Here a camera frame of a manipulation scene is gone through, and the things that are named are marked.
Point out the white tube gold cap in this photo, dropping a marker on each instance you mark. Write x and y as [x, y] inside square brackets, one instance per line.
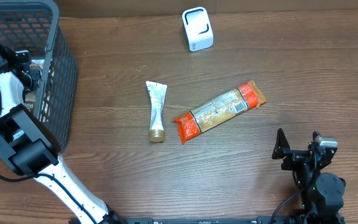
[157, 93]

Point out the grey plastic shopping basket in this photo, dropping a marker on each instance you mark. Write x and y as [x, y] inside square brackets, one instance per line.
[34, 26]

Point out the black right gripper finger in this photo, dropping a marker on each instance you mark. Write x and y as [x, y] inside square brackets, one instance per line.
[316, 136]
[282, 147]

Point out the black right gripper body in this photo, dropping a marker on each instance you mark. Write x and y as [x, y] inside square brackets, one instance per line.
[299, 154]

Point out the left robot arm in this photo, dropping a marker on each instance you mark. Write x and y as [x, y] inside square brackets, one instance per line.
[31, 151]

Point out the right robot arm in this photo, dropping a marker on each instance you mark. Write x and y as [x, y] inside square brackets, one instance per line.
[321, 193]

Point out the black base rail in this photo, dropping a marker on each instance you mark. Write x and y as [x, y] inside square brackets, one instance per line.
[258, 220]

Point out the orange biscuit package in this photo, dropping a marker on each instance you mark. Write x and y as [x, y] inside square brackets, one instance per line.
[219, 110]

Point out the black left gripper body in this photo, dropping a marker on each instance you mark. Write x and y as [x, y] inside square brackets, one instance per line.
[23, 73]

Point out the white barcode scanner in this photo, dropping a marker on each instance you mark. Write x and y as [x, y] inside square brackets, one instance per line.
[198, 28]

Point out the white brown snack pouch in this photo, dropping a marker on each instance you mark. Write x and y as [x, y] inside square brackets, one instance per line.
[31, 104]

